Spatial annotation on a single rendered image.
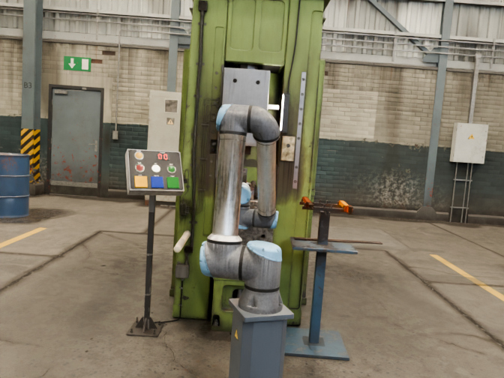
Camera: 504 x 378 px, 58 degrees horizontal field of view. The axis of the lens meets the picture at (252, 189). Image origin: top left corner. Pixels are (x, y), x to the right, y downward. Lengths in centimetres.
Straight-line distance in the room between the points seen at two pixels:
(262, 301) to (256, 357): 23
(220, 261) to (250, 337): 33
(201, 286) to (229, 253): 143
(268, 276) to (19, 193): 565
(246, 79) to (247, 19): 45
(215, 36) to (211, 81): 30
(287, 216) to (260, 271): 135
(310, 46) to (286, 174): 88
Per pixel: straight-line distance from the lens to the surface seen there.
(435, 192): 967
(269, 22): 324
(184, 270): 323
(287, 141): 312
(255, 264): 187
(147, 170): 288
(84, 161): 951
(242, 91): 301
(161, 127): 842
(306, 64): 320
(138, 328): 323
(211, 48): 320
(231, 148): 188
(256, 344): 194
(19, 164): 713
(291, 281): 330
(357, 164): 915
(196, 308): 337
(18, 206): 720
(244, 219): 224
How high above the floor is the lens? 129
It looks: 6 degrees down
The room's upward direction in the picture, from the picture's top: 4 degrees clockwise
